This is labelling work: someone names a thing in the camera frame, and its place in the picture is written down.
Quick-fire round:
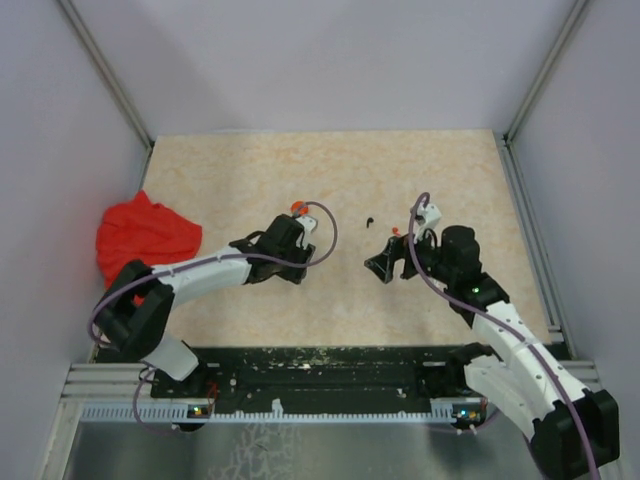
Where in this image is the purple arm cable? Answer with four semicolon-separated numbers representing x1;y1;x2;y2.
88;200;340;439
408;192;604;480

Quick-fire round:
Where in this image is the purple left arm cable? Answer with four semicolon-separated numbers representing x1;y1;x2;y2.
88;200;340;439

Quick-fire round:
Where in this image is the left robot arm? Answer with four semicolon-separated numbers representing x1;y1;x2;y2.
92;214;318;397

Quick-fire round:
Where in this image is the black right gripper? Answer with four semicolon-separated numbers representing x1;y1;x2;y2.
364;222;455;285

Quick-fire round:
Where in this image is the aluminium corner post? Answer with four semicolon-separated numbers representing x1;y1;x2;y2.
54;0;154;150
502;0;591;144

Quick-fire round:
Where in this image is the aluminium corner post left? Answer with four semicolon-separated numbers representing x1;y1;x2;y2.
54;0;154;150

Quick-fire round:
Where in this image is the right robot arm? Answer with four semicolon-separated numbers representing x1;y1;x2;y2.
364;225;620;479

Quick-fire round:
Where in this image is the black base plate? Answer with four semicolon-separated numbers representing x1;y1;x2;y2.
92;342;501;434

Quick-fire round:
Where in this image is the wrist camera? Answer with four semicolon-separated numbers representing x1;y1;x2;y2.
294;214;318;235
410;200;442;243

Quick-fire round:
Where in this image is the aluminium side rail right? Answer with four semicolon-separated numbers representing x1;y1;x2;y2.
495;134;576;360

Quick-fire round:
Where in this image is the aluminium corner post right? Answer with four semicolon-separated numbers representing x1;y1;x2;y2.
502;0;591;144

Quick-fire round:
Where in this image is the red crumpled cloth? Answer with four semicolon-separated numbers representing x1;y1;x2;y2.
95;190;203;288

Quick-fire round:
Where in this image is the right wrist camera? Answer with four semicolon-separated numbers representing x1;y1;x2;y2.
410;200;442;243

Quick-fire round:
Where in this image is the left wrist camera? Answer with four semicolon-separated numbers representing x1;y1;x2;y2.
294;214;318;235

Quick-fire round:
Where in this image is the white slotted cable duct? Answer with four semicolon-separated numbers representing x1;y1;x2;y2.
79;397;486;425

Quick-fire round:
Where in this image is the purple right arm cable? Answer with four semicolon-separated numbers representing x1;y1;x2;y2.
408;192;604;480

